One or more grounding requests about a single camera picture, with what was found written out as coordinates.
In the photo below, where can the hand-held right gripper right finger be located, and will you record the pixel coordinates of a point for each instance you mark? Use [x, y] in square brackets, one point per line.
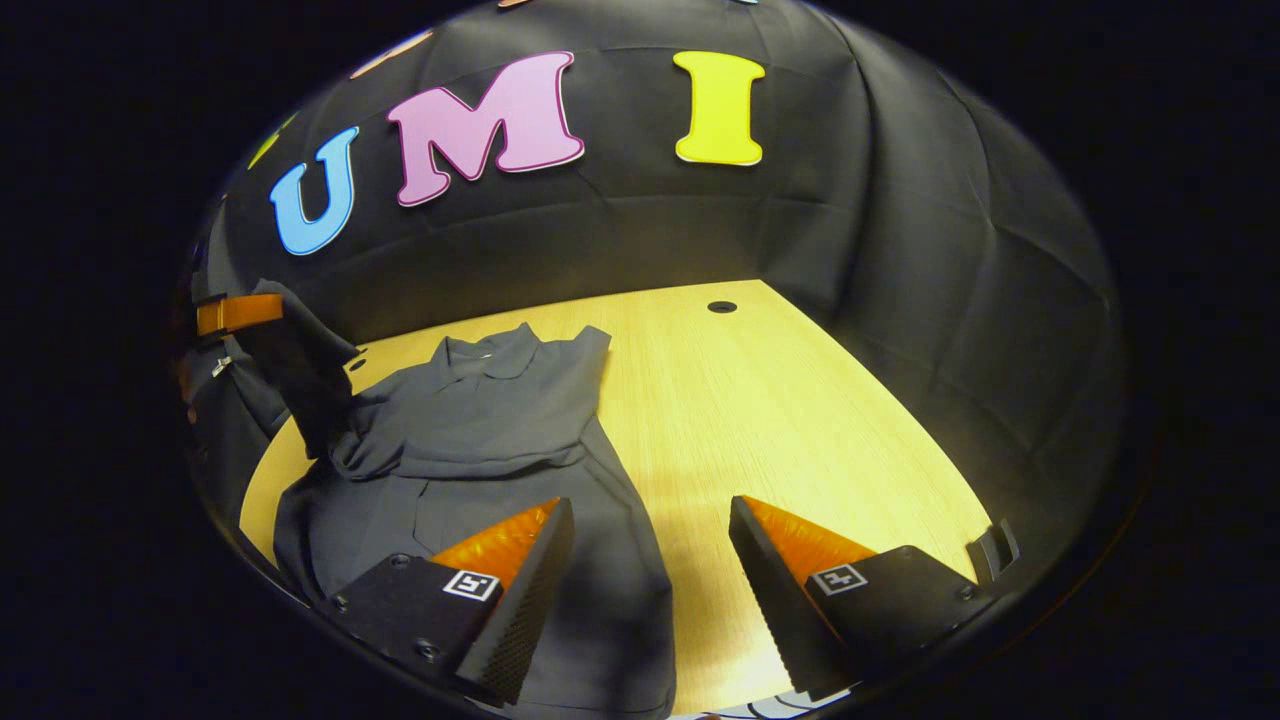
[780, 600]

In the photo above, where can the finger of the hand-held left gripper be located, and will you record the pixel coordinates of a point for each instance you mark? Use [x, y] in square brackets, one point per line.
[240, 313]

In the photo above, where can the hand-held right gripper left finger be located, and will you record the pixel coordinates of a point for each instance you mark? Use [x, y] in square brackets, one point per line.
[520, 600]

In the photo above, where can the grey button shirt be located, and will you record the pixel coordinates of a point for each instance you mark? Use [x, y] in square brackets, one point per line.
[500, 420]

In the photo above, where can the black clamp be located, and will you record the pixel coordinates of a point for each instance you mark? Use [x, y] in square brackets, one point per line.
[992, 550]

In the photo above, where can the black backdrop cloth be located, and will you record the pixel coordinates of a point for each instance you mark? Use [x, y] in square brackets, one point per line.
[900, 250]

